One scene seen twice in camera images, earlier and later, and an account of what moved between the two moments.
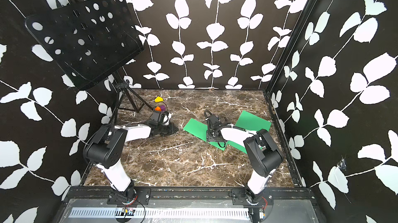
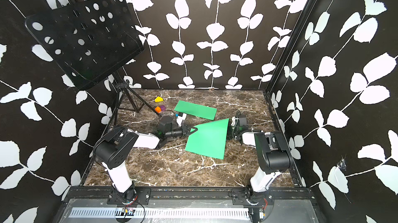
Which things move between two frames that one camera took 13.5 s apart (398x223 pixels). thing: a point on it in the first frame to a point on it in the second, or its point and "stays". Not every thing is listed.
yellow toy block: x=158 y=99 stays
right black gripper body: x=210 y=135 to x=233 y=131
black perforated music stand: x=92 y=40 stays
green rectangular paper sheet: x=199 y=130 to x=200 y=110
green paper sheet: x=250 y=122 to x=209 y=139
